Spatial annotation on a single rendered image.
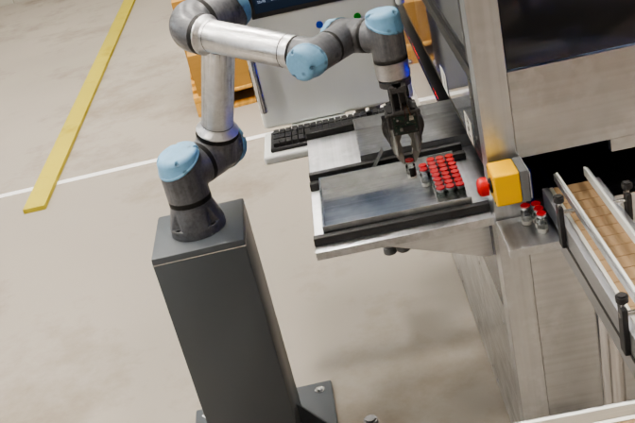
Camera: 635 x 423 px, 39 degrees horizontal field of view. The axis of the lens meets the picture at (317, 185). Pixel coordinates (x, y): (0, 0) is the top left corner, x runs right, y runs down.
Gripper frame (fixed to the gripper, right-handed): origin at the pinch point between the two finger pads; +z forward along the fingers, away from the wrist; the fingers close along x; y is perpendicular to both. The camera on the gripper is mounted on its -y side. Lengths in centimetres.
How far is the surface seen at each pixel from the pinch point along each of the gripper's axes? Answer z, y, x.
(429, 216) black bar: 10.1, 11.9, 1.5
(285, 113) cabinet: 16, -85, -32
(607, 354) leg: 36, 38, 31
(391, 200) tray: 11.7, -2.4, -5.7
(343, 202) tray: 11.7, -6.5, -17.2
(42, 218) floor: 100, -232, -182
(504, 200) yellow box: 2.5, 25.2, 16.2
